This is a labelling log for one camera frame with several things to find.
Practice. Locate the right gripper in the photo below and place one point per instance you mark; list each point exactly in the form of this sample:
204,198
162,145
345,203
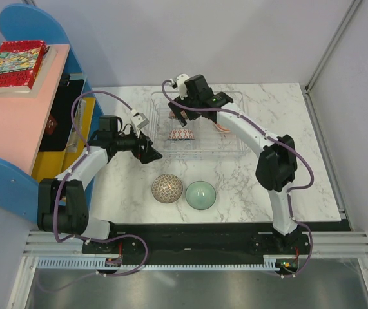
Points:
191,116

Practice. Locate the blue pink bookshelf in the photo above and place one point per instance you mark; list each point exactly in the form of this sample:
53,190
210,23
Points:
23,120

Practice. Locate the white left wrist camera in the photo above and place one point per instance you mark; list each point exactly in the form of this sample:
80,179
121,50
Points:
138,120

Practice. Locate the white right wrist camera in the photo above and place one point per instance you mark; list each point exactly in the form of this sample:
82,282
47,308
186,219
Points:
178,83

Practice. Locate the beige book under red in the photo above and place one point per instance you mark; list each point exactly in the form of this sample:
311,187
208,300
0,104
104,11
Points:
46,63

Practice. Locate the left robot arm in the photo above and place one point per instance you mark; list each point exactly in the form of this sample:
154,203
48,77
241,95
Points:
62,203

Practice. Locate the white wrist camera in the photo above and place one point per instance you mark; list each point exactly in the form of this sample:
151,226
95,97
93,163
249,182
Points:
138,120
178,83

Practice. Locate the pale green bowl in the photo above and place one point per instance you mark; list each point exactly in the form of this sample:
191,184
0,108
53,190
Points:
200,195

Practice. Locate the red illustrated book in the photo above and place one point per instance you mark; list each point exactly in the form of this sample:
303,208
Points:
20,62

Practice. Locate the yellow book on shelf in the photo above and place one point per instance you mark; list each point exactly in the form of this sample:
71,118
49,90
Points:
51,163

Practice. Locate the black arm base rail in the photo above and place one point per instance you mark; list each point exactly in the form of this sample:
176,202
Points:
198,242

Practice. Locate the black book on shelf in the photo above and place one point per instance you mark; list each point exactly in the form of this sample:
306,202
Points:
59,124

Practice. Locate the clear wire dish rack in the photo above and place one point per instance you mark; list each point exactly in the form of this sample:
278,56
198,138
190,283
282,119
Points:
209,142

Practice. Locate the white cable duct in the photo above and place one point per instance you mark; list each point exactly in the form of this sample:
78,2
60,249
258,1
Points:
109,263

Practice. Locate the orange floral bowl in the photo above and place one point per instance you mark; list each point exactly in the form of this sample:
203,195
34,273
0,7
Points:
222,128

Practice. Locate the blue patterned bowl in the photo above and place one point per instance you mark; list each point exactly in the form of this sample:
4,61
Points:
181,134

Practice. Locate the brown patterned bowl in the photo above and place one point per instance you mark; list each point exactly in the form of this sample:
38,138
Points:
167,188

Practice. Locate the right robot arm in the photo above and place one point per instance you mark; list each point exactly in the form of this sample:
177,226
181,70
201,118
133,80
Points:
277,162

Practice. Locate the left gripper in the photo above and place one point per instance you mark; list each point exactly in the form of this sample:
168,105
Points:
150,155

